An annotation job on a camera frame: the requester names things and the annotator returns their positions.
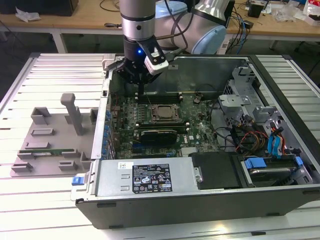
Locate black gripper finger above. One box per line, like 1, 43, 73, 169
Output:
141, 73, 161, 94
116, 59, 143, 94

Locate CPU socket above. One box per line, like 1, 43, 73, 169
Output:
149, 102, 182, 124

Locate black RAM slots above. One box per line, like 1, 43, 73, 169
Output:
135, 91, 183, 105
135, 121, 188, 134

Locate black graphics card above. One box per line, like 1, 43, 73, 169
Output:
139, 128, 179, 146

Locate green motherboard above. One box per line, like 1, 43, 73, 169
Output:
108, 96, 221, 160

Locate small silver heatsink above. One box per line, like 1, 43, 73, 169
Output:
181, 147, 198, 157

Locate grey metal drive cage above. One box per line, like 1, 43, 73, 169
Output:
217, 66, 283, 126

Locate grey plastic parts rack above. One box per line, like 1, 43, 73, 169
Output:
11, 92, 101, 179

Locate green RAM stick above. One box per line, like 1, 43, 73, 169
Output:
19, 148, 76, 157

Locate black desktop tower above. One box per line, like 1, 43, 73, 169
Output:
226, 0, 236, 26

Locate large black box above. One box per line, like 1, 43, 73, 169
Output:
0, 0, 80, 16

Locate silver power supply with label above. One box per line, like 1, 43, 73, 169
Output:
96, 159, 201, 197

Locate crumpled white paper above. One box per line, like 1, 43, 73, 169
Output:
14, 6, 41, 22

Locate black plastic shroud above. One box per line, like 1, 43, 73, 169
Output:
188, 151, 245, 190

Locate small black container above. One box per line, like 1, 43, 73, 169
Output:
247, 3, 265, 19

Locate open black PC case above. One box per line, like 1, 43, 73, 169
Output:
70, 53, 320, 230

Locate wooden desk white legs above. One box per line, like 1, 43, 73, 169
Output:
0, 0, 320, 54

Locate hard disk in blue carrier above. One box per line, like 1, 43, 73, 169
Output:
241, 156, 305, 187

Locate clear plastic bags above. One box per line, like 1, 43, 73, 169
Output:
272, 4, 305, 23

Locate white bag red print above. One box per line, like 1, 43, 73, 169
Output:
303, 0, 320, 26

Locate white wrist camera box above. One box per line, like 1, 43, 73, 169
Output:
143, 41, 170, 75

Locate coloured power wire bundle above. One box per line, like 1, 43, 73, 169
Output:
236, 130, 268, 151

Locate blue flat wire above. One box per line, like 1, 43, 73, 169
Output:
267, 126, 285, 161

